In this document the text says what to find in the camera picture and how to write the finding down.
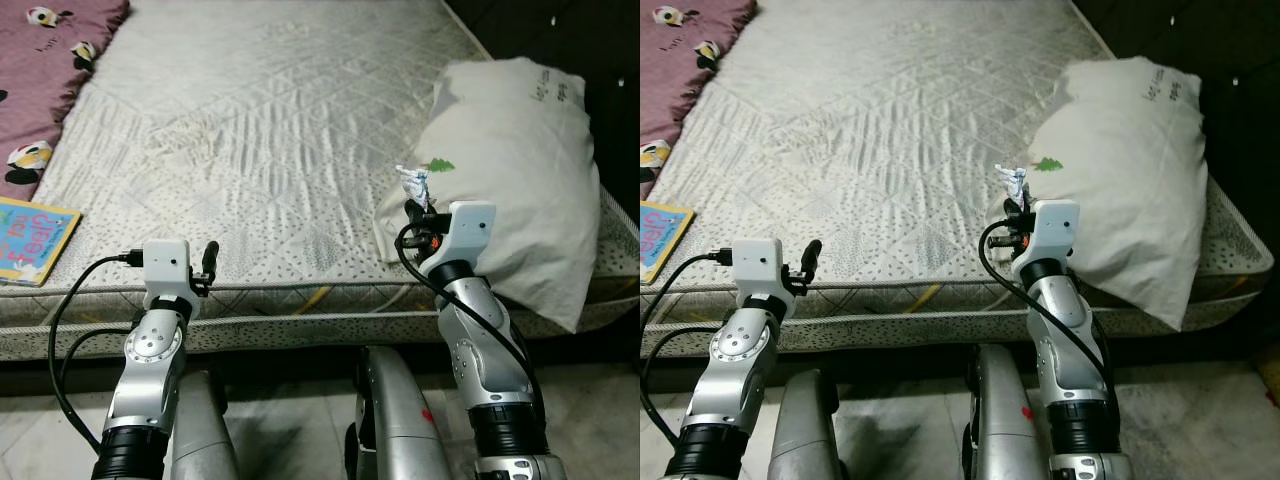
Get white pillow green tree print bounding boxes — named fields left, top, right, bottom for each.
left=1027, top=56, right=1209, bottom=332
left=373, top=57, right=602, bottom=335

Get white plastic wrapper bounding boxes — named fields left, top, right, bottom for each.
left=395, top=164, right=434, bottom=212
left=993, top=162, right=1032, bottom=207

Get silver robot leg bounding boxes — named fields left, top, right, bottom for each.
left=345, top=345, right=453, bottom=480
left=960, top=343, right=1053, bottom=480
left=168, top=370, right=243, bottom=480
left=765, top=368, right=853, bottom=480

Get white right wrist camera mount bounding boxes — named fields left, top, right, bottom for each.
left=1010, top=199, right=1085, bottom=276
left=424, top=201, right=499, bottom=279

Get silver left robot leg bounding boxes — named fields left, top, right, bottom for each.
left=168, top=370, right=243, bottom=480
left=765, top=368, right=853, bottom=480

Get white quilted mattress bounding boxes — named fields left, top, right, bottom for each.
left=640, top=0, right=1278, bottom=361
left=0, top=0, right=641, bottom=363

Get black tufted headboard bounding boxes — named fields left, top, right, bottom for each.
left=443, top=0, right=641, bottom=216
left=1072, top=0, right=1280, bottom=261

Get pink cartoon print blanket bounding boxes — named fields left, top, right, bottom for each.
left=640, top=0, right=759, bottom=201
left=0, top=0, right=132, bottom=201

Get silver right robot leg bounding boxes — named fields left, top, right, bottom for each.
left=960, top=343, right=1053, bottom=480
left=345, top=345, right=453, bottom=480

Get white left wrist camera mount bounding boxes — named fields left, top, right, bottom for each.
left=142, top=239, right=193, bottom=303
left=731, top=238, right=785, bottom=303

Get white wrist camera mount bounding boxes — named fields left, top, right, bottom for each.
left=1010, top=199, right=1085, bottom=276
left=731, top=238, right=785, bottom=303
left=142, top=239, right=193, bottom=303
left=424, top=201, right=499, bottom=279

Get colourful children's book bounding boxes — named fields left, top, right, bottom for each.
left=0, top=196, right=84, bottom=289
left=640, top=200, right=698, bottom=286

